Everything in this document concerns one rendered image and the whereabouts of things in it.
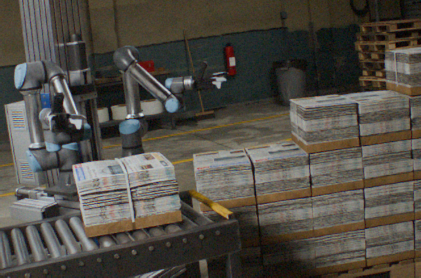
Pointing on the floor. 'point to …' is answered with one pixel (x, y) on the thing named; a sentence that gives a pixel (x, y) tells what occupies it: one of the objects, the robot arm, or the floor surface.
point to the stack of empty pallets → (403, 37)
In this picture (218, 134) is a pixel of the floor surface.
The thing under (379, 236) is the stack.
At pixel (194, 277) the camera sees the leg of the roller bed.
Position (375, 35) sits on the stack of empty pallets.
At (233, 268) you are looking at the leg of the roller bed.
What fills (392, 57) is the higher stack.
